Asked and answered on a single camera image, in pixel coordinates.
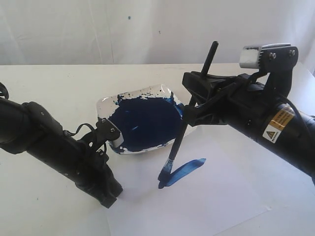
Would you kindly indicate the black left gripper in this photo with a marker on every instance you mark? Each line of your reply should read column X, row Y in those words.
column 85, row 163

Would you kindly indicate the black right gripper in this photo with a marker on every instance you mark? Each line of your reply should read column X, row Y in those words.
column 242, row 105

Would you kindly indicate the black paintbrush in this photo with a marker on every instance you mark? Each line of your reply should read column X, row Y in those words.
column 164, row 175

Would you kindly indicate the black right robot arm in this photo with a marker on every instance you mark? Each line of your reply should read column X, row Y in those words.
column 289, row 133

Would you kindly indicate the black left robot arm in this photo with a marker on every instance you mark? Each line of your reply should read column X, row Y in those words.
column 28, row 127

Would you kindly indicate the white dish with blue paint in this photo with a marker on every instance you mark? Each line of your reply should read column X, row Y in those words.
column 148, row 118

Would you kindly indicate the white paper sheet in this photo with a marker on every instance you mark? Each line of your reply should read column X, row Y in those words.
column 208, row 201

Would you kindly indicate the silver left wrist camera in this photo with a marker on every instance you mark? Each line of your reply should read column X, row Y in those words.
column 107, row 131

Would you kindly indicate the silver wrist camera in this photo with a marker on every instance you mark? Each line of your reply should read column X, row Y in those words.
column 107, row 131
column 269, row 58

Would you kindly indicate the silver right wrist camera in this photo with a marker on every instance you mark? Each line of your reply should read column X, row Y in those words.
column 269, row 58

